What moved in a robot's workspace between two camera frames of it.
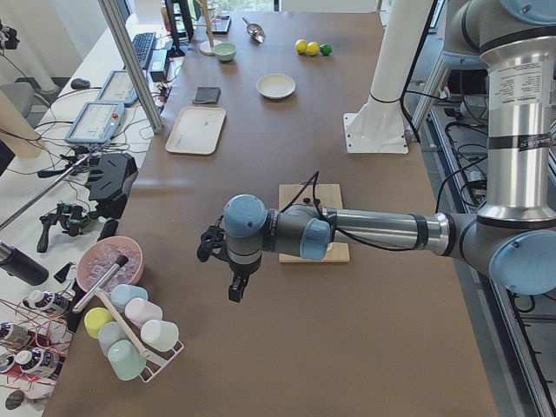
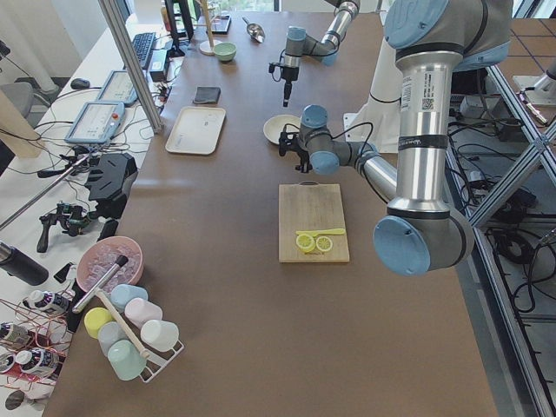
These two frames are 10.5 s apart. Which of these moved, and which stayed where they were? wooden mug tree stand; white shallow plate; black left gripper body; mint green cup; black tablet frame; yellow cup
Moved: white shallow plate; black left gripper body
Stayed: black tablet frame; wooden mug tree stand; yellow cup; mint green cup
